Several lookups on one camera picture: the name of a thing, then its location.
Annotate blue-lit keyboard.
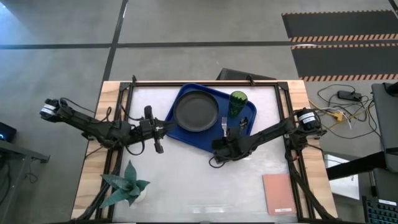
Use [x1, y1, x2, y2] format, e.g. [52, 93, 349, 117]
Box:
[362, 195, 398, 224]

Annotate white plastic table sheet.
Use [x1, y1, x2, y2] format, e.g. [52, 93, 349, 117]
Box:
[113, 86, 299, 222]

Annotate grey metal desk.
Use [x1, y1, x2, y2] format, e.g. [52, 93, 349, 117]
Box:
[0, 139, 50, 224]

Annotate teal artificial plant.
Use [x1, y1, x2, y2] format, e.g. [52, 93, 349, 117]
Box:
[99, 160, 150, 209]

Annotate black table crossbar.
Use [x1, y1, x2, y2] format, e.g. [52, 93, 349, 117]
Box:
[325, 151, 388, 181]

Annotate black orange-edged floor mat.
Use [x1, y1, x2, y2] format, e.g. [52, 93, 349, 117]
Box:
[281, 10, 398, 44]
[290, 43, 398, 82]

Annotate white plant pot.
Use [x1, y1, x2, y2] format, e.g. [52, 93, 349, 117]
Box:
[127, 186, 147, 205]

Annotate tangled floor cables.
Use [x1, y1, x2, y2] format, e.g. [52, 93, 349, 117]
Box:
[309, 83, 384, 139]

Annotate pink notebook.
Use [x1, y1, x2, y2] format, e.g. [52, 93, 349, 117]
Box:
[262, 173, 298, 217]

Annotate white floor board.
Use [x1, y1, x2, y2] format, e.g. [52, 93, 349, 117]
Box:
[323, 154, 361, 200]

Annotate green patterned cup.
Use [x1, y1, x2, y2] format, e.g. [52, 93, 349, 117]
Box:
[229, 90, 249, 118]

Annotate black round plate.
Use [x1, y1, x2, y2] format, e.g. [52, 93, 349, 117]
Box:
[173, 90, 220, 133]

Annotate black power adapter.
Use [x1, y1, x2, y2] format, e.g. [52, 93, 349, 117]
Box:
[337, 90, 363, 102]

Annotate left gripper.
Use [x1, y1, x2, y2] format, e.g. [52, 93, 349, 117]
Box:
[138, 105, 178, 154]

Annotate black cable bundle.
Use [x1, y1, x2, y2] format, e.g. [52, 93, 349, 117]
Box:
[76, 149, 123, 220]
[285, 149, 336, 220]

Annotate black flat panel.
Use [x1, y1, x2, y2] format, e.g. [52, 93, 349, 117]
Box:
[216, 67, 277, 81]

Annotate blue plastic tray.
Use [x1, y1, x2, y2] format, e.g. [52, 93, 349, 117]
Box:
[162, 82, 257, 154]

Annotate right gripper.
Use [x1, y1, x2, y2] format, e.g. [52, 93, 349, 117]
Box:
[211, 126, 254, 163]

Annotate black electronic device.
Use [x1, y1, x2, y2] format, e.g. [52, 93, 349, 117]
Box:
[0, 121, 17, 143]

